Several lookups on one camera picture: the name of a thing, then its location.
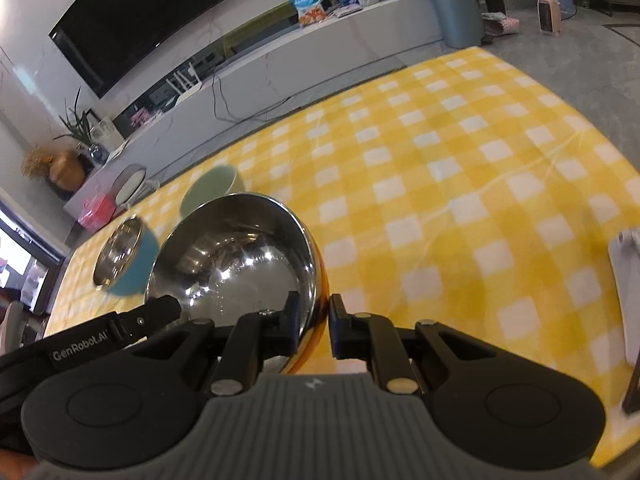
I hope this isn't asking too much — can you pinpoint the black power cable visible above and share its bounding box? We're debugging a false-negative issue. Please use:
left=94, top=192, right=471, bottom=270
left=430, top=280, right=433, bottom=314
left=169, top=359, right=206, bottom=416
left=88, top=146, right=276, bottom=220
left=211, top=71, right=302, bottom=124

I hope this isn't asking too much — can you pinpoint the blue glass vase plant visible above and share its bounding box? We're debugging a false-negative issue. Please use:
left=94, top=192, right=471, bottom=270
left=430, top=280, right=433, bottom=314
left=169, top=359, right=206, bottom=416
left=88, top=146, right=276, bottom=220
left=56, top=89, right=108, bottom=166

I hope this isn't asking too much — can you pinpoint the orange steel bowl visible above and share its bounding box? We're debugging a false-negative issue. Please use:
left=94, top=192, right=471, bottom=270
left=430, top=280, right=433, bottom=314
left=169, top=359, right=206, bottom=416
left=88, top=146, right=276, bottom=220
left=145, top=193, right=330, bottom=374

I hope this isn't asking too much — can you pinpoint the black curved television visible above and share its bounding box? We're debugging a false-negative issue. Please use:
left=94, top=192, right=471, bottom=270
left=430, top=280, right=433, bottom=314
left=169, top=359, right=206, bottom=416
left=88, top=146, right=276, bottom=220
left=50, top=0, right=224, bottom=98

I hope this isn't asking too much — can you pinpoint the pink plastic box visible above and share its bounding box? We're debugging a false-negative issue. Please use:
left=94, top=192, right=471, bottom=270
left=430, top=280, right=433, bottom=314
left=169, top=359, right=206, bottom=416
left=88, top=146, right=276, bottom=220
left=78, top=194, right=116, bottom=233

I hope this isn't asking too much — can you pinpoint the white phone stand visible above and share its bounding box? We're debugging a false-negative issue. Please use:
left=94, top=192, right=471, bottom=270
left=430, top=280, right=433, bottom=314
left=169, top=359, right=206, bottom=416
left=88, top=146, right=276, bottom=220
left=608, top=228, right=640, bottom=366

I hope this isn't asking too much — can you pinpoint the brown ceramic vase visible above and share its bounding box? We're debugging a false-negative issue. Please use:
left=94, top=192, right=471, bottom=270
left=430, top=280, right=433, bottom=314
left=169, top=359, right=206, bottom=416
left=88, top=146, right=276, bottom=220
left=49, top=151, right=86, bottom=193

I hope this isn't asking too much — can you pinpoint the white wifi router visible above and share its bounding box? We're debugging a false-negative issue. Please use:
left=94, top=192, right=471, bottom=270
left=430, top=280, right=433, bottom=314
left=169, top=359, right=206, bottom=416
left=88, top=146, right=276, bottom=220
left=165, top=63, right=203, bottom=105

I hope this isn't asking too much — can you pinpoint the smartphone on stand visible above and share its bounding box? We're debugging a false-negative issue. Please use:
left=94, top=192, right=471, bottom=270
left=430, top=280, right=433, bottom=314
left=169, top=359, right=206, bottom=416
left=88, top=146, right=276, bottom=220
left=622, top=353, right=640, bottom=415

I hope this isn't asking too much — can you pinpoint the white tv console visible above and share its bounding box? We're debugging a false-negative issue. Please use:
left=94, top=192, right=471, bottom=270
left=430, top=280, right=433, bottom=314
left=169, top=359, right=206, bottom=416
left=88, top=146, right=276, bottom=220
left=64, top=0, right=442, bottom=217

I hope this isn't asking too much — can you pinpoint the green ceramic bowl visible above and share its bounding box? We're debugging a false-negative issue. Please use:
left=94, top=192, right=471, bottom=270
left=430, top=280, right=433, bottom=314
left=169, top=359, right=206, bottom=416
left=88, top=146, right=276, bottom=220
left=180, top=165, right=245, bottom=218

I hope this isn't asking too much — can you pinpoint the blue snack bag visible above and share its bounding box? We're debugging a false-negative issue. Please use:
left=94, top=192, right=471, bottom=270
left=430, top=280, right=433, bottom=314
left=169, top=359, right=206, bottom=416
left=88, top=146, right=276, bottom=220
left=290, top=0, right=328, bottom=27

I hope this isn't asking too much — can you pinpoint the pink small heater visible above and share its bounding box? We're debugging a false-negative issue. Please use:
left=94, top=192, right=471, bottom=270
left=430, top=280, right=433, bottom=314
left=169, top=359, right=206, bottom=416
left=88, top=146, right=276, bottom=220
left=537, top=0, right=562, bottom=36

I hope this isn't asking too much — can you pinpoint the grey blue trash bin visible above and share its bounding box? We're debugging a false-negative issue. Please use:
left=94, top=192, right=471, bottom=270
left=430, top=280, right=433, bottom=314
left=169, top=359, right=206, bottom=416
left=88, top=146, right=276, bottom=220
left=432, top=0, right=485, bottom=49

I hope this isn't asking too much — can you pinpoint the yellow checkered tablecloth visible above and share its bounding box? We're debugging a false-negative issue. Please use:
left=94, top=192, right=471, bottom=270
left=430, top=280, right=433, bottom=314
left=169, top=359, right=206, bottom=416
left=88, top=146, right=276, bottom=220
left=43, top=45, right=640, bottom=468

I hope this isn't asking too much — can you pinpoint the blue steel bowl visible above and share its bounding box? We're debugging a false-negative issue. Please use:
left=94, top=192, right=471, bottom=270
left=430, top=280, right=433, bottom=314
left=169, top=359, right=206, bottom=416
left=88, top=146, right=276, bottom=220
left=92, top=216, right=160, bottom=297

